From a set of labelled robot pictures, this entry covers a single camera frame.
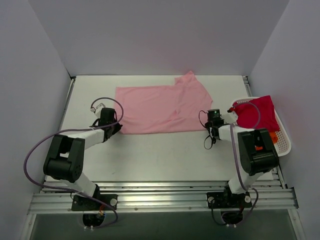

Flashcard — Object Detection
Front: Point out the pink t shirt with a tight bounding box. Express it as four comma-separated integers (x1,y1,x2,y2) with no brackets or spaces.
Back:
114,71,213,135

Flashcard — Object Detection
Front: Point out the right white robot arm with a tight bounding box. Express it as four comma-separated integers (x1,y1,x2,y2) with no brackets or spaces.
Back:
203,108,280,207

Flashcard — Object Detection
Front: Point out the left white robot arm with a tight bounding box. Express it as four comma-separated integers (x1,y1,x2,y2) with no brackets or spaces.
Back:
43,107,122,210

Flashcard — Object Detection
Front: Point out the magenta t shirt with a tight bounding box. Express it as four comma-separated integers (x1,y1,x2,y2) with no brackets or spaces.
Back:
232,95,280,132

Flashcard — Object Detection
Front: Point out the orange t shirt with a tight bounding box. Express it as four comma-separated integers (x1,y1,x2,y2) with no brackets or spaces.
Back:
255,132,278,151

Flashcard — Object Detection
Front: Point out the white plastic basket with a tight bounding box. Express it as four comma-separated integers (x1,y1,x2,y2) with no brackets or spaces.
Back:
231,97,292,157

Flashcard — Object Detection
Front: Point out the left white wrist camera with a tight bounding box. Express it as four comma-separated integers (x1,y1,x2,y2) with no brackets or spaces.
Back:
90,103,106,118

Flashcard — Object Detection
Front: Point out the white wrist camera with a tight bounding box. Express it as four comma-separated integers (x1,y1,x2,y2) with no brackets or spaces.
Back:
221,107,239,125
90,103,106,118

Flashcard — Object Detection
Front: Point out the black looped cable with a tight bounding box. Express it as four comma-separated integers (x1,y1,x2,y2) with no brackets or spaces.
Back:
198,109,218,151

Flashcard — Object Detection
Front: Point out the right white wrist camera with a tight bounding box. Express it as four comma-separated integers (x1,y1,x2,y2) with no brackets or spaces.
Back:
221,107,239,125

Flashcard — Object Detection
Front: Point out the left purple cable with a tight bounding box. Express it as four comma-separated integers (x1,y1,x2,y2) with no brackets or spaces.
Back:
23,97,125,229

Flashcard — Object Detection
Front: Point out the purple cable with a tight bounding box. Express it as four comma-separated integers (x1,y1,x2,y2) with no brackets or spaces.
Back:
23,97,125,229
229,101,262,226

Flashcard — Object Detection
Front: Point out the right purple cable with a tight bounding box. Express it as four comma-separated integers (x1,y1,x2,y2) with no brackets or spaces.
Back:
229,101,262,226

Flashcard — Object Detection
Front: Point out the aluminium mounting rail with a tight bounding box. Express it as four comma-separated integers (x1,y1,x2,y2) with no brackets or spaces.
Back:
28,179,298,214

